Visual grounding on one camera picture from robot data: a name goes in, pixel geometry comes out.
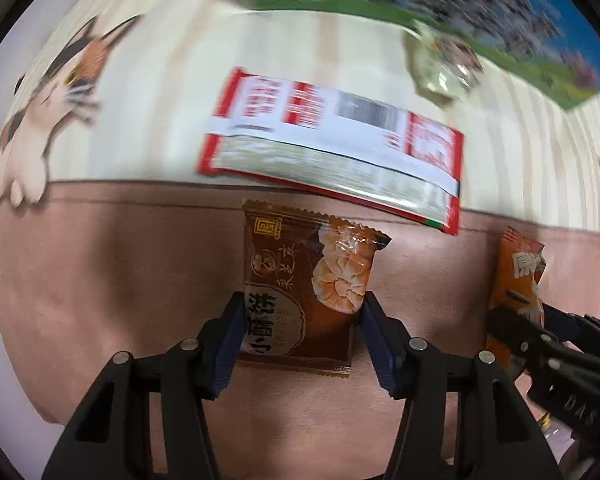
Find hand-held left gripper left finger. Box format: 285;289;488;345
40;290;246;480

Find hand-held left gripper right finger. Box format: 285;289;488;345
360;291;563;480

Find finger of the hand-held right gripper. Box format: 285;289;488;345
543;304;600;357
485;306;557;372

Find orange snack packet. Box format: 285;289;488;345
485;226;548;361

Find brown pastry snack packet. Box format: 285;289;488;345
241;199;392;378

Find cat print blanket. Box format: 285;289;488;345
0;0;600;480

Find flat red white packet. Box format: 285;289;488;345
196;66;466;236

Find small clear snack packet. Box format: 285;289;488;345
405;25;486;106

